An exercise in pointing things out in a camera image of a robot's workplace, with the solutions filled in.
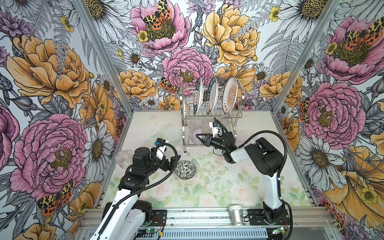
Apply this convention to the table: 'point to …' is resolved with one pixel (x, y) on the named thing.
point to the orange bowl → (185, 180)
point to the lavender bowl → (196, 130)
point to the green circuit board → (148, 230)
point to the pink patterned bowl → (185, 169)
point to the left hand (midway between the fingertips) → (171, 157)
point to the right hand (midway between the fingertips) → (197, 138)
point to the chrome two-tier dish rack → (190, 121)
